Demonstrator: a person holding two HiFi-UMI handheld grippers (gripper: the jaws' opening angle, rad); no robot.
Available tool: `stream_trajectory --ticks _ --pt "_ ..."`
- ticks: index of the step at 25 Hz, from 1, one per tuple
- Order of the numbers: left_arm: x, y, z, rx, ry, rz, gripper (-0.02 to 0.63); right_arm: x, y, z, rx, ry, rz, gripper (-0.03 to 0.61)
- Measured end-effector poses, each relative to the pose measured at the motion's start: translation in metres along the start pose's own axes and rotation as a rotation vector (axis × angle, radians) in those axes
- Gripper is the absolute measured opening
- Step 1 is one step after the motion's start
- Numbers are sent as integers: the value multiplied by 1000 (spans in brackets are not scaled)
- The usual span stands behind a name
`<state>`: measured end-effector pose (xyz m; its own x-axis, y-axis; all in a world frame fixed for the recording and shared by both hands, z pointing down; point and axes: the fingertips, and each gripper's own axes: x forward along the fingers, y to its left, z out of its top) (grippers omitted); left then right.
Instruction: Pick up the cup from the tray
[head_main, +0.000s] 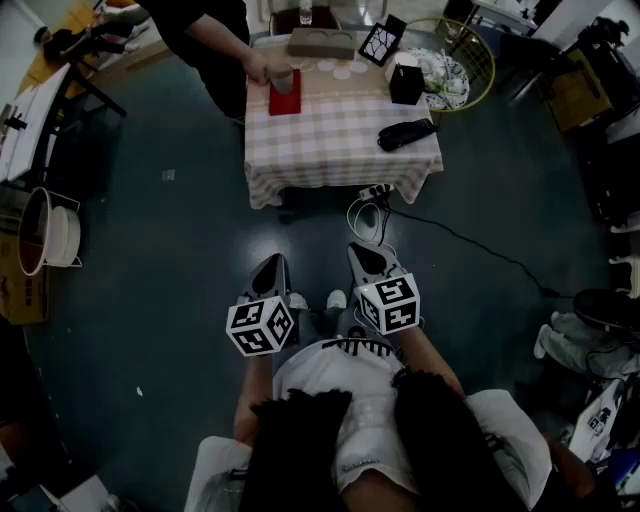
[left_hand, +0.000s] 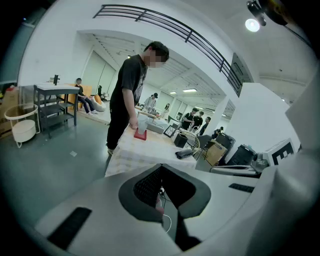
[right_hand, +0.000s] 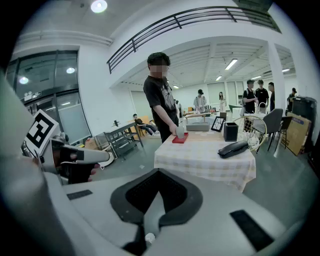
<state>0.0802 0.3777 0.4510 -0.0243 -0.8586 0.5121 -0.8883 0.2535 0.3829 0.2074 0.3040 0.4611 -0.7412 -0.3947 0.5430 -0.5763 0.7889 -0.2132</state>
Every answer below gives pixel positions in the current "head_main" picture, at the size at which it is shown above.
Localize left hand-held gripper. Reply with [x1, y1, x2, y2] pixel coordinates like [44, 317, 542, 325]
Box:
[225, 253, 301, 358]

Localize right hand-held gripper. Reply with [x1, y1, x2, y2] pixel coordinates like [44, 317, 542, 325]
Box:
[348, 243, 422, 336]

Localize frosted glass cup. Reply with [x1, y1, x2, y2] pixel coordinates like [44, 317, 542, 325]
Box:
[267, 63, 295, 96]

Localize grey two-hole tray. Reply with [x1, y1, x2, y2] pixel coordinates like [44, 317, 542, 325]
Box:
[286, 27, 357, 60]

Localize person's left forearm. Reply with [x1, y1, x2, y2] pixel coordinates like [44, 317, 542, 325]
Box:
[233, 352, 277, 446]

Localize person's right forearm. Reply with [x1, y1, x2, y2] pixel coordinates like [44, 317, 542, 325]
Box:
[397, 324, 466, 401]

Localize person's grey trousers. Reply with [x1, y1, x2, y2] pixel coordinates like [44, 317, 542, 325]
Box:
[294, 304, 362, 347]

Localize white power strip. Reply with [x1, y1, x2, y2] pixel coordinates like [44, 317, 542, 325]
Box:
[358, 183, 395, 201]

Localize person's white shirt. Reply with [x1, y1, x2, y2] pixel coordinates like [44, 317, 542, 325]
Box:
[184, 339, 554, 512]

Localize beige checked tablecloth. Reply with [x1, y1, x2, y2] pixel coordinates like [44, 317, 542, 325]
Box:
[243, 32, 445, 210]

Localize black pouch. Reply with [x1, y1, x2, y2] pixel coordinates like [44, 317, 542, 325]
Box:
[377, 118, 441, 153]

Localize red tray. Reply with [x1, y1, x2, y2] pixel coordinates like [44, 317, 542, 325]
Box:
[268, 68, 304, 117]

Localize black box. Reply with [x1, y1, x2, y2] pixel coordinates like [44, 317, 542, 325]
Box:
[388, 62, 426, 106]

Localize black and white patterned plate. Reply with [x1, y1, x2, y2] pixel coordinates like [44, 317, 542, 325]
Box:
[404, 47, 471, 111]

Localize white flowers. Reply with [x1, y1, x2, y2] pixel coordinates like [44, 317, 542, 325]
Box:
[424, 69, 466, 96]

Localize stack of white plates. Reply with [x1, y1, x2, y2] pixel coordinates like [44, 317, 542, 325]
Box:
[49, 205, 82, 264]

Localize grey clothing heap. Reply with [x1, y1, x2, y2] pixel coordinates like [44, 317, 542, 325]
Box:
[533, 312, 640, 382]

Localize black fan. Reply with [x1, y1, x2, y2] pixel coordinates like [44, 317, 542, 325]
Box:
[573, 288, 640, 334]

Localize printed cardboard box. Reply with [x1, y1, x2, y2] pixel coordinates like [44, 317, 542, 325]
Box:
[0, 233, 51, 326]

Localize wooden round hoop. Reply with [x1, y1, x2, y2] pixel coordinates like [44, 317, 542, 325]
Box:
[17, 187, 55, 277]

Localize dark seat wooden chair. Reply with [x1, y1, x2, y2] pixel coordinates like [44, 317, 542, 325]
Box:
[267, 3, 346, 39]

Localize plain cardboard box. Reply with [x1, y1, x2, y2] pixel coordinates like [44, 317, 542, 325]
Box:
[547, 47, 614, 134]

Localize white marker board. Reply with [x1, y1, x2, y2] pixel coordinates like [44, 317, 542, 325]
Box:
[569, 382, 634, 464]

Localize white desk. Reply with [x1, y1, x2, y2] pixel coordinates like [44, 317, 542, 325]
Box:
[0, 62, 72, 184]

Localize white cable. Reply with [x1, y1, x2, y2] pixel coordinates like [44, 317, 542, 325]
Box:
[346, 193, 401, 274]

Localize black cable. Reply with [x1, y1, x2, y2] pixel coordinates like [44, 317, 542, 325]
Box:
[384, 204, 561, 299]

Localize white wire rack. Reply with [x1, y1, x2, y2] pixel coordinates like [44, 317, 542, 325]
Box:
[42, 194, 84, 270]

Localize black branch picture frame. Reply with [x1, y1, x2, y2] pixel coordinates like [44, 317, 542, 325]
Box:
[357, 22, 401, 68]

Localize gold wire basket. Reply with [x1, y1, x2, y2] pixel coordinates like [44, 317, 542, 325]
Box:
[399, 17, 496, 114]

